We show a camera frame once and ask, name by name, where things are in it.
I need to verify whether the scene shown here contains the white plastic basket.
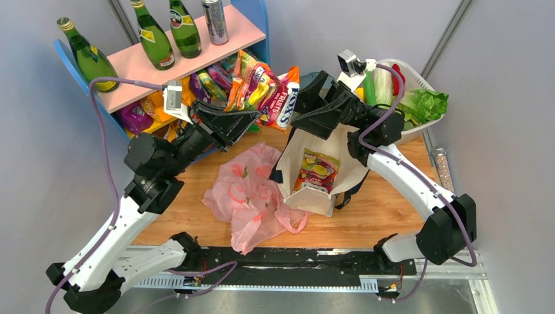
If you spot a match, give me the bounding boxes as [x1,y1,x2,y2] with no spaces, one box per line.
[372,58,449,144]

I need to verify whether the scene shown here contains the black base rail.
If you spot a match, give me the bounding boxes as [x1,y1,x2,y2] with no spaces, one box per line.
[176,247,416,288]

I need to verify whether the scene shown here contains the napa cabbage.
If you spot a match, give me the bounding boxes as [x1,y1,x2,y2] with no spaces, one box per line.
[373,67,394,106]

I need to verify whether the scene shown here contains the green lettuce leaf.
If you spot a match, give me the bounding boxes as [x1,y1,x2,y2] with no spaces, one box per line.
[399,89,449,125]

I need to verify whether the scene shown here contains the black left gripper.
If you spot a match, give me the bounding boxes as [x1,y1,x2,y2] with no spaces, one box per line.
[164,97,260,176]

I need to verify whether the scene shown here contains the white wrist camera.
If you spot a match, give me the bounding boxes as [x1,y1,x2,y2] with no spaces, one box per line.
[162,80,192,123]
[337,50,377,92]

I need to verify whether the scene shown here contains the long green chili pepper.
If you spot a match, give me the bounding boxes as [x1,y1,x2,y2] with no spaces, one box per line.
[363,71,377,106]

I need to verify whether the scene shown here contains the teal transparent plastic tray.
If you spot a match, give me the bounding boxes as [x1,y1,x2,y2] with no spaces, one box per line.
[300,72,319,89]

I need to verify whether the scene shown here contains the yellow bell pepper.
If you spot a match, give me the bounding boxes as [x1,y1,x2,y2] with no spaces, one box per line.
[355,87,366,102]

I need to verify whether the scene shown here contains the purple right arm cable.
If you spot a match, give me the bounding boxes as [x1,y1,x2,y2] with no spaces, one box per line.
[357,63,478,303]

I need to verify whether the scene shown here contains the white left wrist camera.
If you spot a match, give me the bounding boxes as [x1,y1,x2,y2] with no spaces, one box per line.
[162,80,192,123]

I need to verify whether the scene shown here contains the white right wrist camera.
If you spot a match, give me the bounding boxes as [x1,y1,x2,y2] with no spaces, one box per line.
[337,50,377,92]

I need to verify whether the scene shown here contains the cream canvas tote bag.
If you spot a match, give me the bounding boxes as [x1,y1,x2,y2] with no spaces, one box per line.
[270,124,369,217]

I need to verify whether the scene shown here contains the purple candy packet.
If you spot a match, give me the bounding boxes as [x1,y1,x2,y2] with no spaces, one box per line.
[189,73,211,104]

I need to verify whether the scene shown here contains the red chili pepper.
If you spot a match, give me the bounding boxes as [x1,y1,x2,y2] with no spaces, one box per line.
[391,63,406,97]

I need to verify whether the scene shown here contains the green leafy vegetable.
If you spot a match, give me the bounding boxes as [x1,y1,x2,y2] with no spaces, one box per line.
[403,115,418,131]

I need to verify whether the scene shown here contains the orange snack bag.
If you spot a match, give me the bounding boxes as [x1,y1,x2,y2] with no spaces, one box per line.
[139,76,196,123]

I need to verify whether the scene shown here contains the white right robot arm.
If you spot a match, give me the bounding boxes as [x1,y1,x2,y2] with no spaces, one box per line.
[271,71,476,273]

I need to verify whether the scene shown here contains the green glass bottle left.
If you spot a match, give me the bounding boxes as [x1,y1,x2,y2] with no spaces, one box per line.
[56,17,118,83]

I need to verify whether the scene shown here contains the purple snack bag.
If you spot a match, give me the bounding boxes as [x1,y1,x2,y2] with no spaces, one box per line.
[116,103,154,135]

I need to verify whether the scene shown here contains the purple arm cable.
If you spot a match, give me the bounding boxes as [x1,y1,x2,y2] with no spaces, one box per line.
[357,63,478,303]
[45,77,238,314]

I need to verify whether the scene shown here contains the green glass bottle middle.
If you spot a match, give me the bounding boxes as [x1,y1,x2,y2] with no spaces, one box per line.
[130,0,175,71]

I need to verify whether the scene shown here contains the silver drink can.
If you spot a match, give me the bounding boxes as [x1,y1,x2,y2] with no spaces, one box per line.
[201,0,228,45]

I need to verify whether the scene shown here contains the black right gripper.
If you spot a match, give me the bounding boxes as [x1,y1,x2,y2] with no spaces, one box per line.
[279,71,372,139]

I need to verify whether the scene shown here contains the glass tube of beads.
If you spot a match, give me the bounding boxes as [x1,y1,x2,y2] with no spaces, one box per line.
[431,147,456,193]

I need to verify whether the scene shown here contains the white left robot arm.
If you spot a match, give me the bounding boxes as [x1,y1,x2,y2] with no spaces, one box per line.
[46,101,260,313]

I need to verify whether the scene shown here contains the colourful striped candy packet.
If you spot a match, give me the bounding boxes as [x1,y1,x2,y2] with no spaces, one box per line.
[197,70,228,102]

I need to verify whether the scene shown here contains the pink candy packet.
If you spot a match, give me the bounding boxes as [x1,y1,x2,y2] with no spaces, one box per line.
[207,64,232,92]

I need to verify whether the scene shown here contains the blue pink snack shelf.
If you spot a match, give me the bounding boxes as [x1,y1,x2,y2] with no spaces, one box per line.
[53,1,270,141]

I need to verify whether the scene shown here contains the pink plastic grocery bag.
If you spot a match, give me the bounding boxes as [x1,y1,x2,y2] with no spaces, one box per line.
[202,143,310,255]

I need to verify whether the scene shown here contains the orange foxs candy bag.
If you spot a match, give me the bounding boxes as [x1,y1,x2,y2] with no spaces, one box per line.
[224,50,300,132]

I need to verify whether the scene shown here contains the green glass bottle right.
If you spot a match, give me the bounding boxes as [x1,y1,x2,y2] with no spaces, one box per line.
[170,0,202,59]

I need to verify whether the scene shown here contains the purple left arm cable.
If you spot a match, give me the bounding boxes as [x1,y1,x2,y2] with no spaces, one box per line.
[45,77,238,314]

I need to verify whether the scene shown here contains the green glass bottle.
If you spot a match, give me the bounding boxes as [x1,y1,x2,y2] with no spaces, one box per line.
[130,0,175,71]
[56,17,118,83]
[170,0,202,59]

